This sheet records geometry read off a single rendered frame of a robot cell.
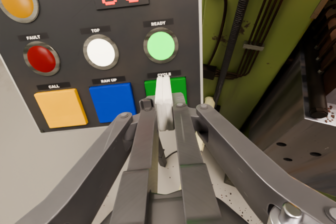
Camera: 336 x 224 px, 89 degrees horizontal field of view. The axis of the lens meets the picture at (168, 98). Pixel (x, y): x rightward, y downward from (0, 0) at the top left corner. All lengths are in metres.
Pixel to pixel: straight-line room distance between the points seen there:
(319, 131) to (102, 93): 0.48
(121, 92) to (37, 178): 1.39
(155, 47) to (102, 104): 0.14
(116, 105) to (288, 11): 0.44
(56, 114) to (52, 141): 1.33
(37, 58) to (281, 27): 0.54
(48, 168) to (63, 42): 1.37
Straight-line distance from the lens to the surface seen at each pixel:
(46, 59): 0.35
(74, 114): 0.37
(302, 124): 0.50
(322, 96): 0.50
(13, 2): 0.36
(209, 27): 0.56
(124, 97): 0.32
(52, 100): 0.38
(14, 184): 1.76
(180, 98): 0.16
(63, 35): 0.33
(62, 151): 1.62
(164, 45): 0.29
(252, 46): 0.56
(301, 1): 0.52
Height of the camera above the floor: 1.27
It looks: 55 degrees down
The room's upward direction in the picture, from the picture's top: 7 degrees counter-clockwise
